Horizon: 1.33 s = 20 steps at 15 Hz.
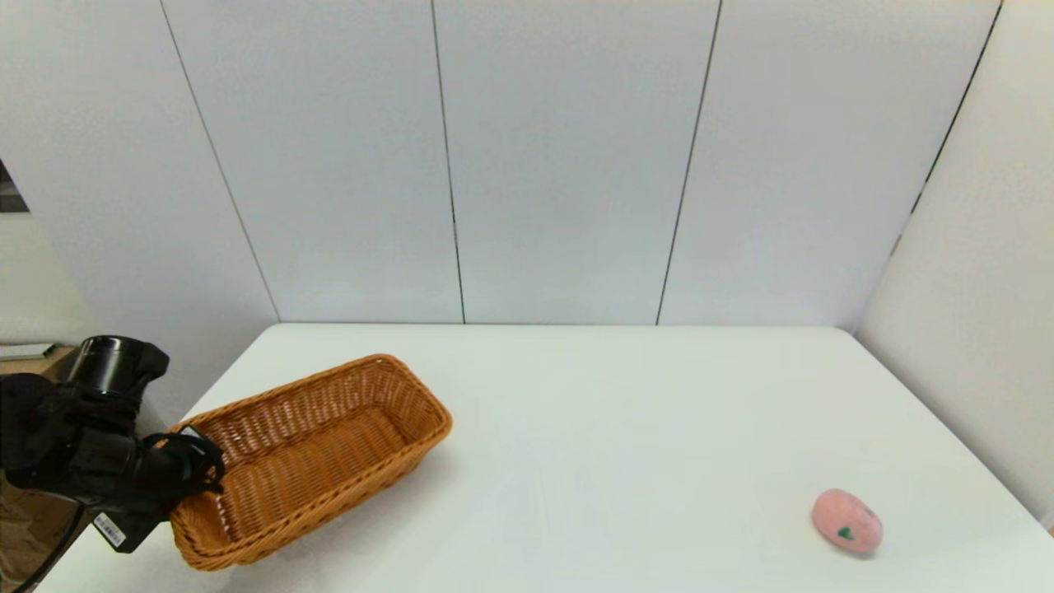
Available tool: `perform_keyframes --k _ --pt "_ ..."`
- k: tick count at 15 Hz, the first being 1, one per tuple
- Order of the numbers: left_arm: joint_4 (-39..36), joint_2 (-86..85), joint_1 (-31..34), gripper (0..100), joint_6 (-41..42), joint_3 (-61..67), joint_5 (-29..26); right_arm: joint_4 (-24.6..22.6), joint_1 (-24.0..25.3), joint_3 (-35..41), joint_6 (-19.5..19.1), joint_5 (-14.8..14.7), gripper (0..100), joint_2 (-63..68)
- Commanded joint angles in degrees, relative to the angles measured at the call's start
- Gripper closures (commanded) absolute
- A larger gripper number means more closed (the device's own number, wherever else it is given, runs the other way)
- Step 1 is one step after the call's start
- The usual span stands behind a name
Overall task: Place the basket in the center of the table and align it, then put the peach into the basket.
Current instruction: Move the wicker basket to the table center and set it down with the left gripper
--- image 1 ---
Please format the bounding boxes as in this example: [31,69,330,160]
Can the orange woven wicker basket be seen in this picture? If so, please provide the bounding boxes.
[169,354,454,572]

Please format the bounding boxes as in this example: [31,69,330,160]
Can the pink peach with green leaf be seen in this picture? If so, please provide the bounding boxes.
[811,488,884,555]

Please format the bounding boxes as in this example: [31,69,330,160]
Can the brown cardboard box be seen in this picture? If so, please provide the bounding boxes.
[0,486,83,590]
[0,346,79,388]

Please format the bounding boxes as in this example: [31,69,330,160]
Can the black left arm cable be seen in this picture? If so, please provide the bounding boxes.
[15,501,87,593]

